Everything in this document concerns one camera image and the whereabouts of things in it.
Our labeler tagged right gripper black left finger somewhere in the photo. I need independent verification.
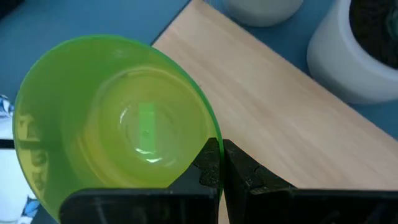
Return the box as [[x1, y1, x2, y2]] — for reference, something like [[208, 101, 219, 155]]
[[58, 138, 223, 224]]

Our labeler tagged snake plant in white pot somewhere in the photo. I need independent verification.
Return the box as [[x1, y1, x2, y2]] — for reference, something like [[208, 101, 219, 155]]
[[222, 0, 304, 27], [306, 0, 398, 105]]

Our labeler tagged green translucent plastic bowl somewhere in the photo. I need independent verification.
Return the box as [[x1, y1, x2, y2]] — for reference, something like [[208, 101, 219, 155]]
[[12, 34, 224, 220]]

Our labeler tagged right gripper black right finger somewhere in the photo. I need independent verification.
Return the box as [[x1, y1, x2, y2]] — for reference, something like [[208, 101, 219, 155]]
[[223, 138, 398, 224]]

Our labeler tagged wooden shelf with black frame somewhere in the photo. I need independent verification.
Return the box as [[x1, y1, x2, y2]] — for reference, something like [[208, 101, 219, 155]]
[[152, 0, 398, 224]]

